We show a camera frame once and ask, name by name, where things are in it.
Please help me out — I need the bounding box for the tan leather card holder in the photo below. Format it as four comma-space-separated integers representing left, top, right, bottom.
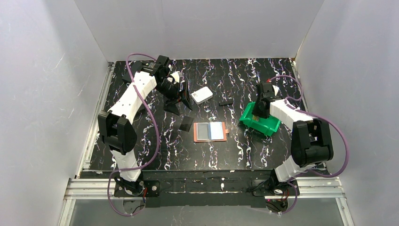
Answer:
193, 122, 230, 143

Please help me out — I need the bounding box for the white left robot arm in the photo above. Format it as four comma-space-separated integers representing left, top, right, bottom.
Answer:
97, 55, 192, 182

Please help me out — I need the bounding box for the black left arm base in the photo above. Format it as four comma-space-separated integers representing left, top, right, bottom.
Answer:
113, 176, 160, 198

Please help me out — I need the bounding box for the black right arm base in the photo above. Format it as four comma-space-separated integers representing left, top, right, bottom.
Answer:
246, 179, 300, 199

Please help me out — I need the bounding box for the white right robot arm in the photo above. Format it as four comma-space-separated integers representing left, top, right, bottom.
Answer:
253, 82, 334, 185

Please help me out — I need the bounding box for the loose black card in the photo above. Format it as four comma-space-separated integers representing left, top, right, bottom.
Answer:
179, 116, 194, 132

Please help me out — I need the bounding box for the flat black card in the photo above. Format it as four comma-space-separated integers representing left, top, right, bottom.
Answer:
109, 99, 143, 122

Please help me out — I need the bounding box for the white rectangular box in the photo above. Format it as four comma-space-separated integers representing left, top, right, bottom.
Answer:
191, 87, 213, 105

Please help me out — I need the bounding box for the black rectangular box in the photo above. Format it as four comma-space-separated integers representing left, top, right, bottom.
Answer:
122, 61, 146, 83

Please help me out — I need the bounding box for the green plastic bin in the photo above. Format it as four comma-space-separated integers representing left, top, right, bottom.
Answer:
239, 102, 281, 136

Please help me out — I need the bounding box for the small black bar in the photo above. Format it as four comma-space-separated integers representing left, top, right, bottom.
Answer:
219, 99, 234, 106

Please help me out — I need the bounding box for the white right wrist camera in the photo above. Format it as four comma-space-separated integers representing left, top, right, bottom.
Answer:
272, 85, 281, 98

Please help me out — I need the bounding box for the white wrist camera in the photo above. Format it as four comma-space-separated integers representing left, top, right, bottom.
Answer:
272, 85, 281, 98
167, 71, 183, 84

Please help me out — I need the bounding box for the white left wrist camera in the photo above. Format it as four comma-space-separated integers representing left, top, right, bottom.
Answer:
167, 71, 183, 84

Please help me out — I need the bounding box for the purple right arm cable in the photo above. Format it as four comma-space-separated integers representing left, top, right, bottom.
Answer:
265, 74, 351, 215

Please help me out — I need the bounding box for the aluminium frame rail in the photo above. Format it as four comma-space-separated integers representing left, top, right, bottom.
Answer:
58, 177, 354, 226

